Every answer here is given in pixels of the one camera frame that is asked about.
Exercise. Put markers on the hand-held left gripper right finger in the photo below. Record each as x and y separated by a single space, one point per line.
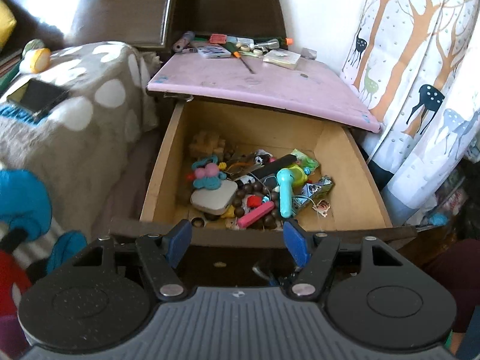
296 243

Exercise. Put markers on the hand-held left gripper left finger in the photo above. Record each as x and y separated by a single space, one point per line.
180 242

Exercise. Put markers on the teal toy hand fan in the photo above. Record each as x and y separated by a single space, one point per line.
285 195

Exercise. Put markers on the pink blue knitted toy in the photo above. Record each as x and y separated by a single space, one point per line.
206 176

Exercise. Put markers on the dark wooden drawer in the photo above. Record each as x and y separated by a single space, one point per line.
348 195

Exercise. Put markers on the turtle print tag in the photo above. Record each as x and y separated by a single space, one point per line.
322 208

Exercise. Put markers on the pink plastic bar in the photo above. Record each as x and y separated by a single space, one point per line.
255 215

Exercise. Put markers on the grey white rounded box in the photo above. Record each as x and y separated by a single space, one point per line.
213 199

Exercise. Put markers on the printed foil carton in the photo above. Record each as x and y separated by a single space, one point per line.
318 187

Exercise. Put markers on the small red plastic piece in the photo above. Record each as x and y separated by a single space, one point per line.
254 199

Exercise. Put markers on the yellow green plastic toy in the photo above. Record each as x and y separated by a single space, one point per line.
300 174

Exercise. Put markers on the black rectangular bar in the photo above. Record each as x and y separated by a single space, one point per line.
268 169

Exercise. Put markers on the green foil packet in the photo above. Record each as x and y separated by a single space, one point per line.
305 159

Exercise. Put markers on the black white small figurine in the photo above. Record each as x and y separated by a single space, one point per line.
258 159

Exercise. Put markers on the wooden puzzle block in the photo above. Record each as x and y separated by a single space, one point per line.
206 143

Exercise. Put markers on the grey white-spotted blanket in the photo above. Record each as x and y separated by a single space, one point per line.
75 138

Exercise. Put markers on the blue plush toy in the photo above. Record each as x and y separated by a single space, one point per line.
26 202

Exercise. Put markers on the person's maroon clothed leg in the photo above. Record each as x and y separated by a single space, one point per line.
457 281

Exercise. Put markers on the pile of clothes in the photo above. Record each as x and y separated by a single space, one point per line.
457 198

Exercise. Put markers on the pink nightstand top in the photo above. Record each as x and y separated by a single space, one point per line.
225 78

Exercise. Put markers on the deer print curtain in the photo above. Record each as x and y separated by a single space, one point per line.
412 120

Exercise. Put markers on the red cloth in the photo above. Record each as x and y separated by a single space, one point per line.
13 285

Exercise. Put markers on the white notepad box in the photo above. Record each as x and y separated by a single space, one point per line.
281 58

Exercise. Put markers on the white flat device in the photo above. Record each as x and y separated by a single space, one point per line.
213 51

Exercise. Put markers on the silver metal clip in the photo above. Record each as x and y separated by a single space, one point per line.
261 48

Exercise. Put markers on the brown cylindrical tube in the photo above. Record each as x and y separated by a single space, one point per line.
183 42

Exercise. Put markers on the screwdriver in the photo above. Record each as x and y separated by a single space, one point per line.
230 47

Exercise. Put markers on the black smartphone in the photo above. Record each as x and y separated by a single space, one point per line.
37 97

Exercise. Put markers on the yellow white plush toy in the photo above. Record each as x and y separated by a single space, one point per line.
35 58

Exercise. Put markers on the arched dark wooden panel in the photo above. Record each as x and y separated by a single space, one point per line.
232 3

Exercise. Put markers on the brown leather headboard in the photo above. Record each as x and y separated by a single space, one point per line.
93 3

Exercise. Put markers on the yellow pillow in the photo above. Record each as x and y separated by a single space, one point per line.
6 26

